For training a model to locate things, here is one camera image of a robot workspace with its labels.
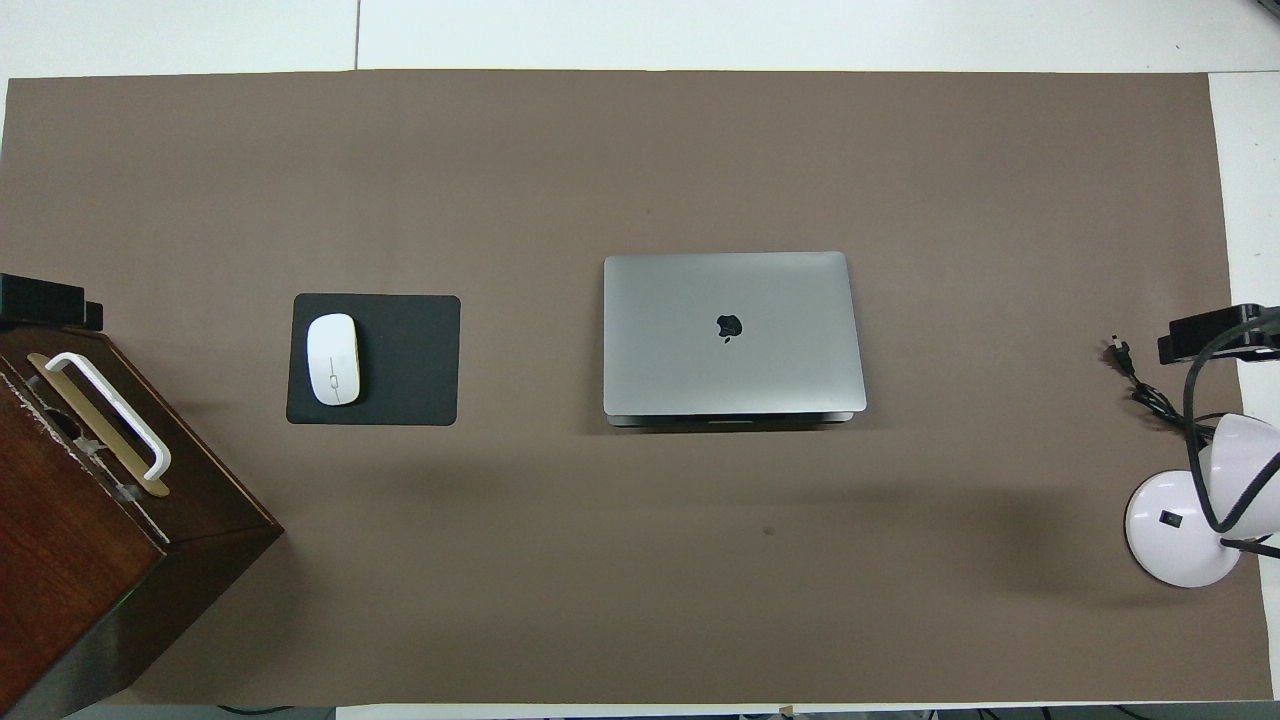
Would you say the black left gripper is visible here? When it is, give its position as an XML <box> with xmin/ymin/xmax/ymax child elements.
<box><xmin>0</xmin><ymin>273</ymin><xmax>104</xmax><ymax>331</ymax></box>

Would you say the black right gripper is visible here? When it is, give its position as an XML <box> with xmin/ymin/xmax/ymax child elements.
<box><xmin>1158</xmin><ymin>305</ymin><xmax>1280</xmax><ymax>366</ymax></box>

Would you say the silver grey laptop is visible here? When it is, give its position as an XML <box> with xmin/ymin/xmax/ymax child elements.
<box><xmin>602</xmin><ymin>251</ymin><xmax>868</xmax><ymax>429</ymax></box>

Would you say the white desk lamp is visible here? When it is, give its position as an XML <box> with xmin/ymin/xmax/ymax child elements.
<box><xmin>1124</xmin><ymin>413</ymin><xmax>1280</xmax><ymax>589</ymax></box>

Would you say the white computer mouse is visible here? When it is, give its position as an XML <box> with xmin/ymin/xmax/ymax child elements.
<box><xmin>306</xmin><ymin>313</ymin><xmax>361</xmax><ymax>407</ymax></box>

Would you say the dark brown wooden box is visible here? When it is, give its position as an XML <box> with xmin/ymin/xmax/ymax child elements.
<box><xmin>0</xmin><ymin>322</ymin><xmax>286</xmax><ymax>720</ymax></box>

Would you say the black mouse pad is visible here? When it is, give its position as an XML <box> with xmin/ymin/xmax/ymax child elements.
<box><xmin>286</xmin><ymin>293</ymin><xmax>462</xmax><ymax>427</ymax></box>

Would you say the brown table mat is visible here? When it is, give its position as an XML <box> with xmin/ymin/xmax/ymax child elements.
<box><xmin>0</xmin><ymin>70</ymin><xmax>1273</xmax><ymax>706</ymax></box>

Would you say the black lamp power cable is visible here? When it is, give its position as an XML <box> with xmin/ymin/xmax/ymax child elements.
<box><xmin>1108</xmin><ymin>337</ymin><xmax>1216</xmax><ymax>446</ymax></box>

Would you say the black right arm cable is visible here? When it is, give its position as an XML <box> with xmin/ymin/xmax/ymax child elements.
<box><xmin>1184</xmin><ymin>310</ymin><xmax>1280</xmax><ymax>559</ymax></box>

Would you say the white box handle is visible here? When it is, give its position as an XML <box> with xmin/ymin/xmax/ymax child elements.
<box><xmin>44</xmin><ymin>352</ymin><xmax>173</xmax><ymax>483</ymax></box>

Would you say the brass handle plate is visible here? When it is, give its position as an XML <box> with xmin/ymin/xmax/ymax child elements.
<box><xmin>27</xmin><ymin>352</ymin><xmax>171</xmax><ymax>498</ymax></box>

